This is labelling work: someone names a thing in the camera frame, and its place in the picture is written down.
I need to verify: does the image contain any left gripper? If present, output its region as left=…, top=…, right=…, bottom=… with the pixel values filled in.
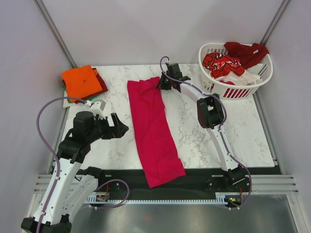
left=86, top=113, right=128, bottom=143

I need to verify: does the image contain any pink t-shirt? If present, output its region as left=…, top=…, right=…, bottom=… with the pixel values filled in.
left=127, top=77, right=186, bottom=188

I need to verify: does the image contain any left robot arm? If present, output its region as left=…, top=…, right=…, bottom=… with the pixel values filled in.
left=21, top=110, right=129, bottom=233

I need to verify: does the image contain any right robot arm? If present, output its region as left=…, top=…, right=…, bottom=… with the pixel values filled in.
left=156, top=61, right=245, bottom=191

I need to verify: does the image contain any folded green t-shirt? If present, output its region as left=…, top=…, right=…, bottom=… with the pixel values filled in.
left=62, top=82, right=100, bottom=103

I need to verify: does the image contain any folded dark red t-shirt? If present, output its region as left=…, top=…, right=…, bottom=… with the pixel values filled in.
left=79, top=68, right=108, bottom=99

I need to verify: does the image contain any red patterned white t-shirt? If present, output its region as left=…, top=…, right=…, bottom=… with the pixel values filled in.
left=202, top=51, right=261, bottom=86

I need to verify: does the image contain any white laundry basket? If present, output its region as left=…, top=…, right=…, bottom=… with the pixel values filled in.
left=198, top=43, right=273, bottom=100

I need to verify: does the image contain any folded orange t-shirt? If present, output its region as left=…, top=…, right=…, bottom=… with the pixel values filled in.
left=61, top=65, right=103, bottom=99

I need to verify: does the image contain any dark red t-shirt in basket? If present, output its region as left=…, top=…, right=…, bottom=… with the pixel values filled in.
left=224, top=42, right=269, bottom=69

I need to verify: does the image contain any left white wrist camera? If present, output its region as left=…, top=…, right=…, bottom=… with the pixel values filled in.
left=85, top=100, right=106, bottom=119

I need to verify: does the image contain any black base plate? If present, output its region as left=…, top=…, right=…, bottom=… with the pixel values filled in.
left=72, top=166, right=257, bottom=201

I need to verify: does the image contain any white slotted cable duct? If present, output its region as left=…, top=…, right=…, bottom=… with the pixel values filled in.
left=84, top=193, right=242, bottom=205

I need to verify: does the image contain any aluminium frame rail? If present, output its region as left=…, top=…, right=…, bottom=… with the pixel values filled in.
left=34, top=175, right=298, bottom=194

